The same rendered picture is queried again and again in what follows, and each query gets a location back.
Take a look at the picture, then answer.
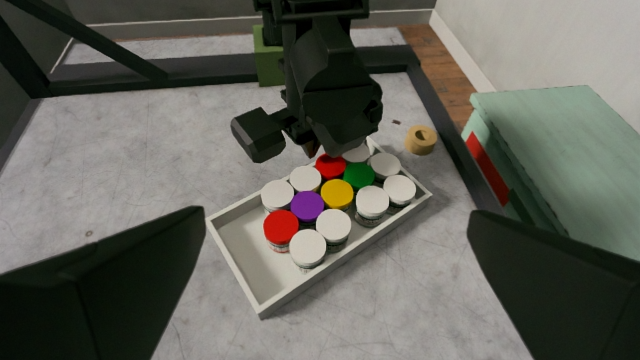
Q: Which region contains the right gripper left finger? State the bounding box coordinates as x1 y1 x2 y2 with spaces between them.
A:
0 205 207 360

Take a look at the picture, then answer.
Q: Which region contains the tan roll of tape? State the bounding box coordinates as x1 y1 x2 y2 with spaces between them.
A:
404 125 437 156

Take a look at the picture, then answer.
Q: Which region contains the red jar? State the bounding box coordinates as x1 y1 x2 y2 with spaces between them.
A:
263 210 299 255
315 153 346 190

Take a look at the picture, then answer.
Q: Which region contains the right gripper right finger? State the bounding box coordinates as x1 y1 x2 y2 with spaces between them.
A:
466 209 640 360

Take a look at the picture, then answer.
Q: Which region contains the purple cylinder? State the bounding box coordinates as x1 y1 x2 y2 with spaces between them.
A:
291 191 324 231

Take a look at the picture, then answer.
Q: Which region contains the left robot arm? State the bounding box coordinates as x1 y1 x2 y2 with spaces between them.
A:
254 0 383 158

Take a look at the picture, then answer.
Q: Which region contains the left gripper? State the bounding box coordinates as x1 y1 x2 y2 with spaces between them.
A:
230 58 321 164

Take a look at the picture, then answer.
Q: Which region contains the yellow-capped jar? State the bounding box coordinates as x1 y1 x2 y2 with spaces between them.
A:
321 179 354 215

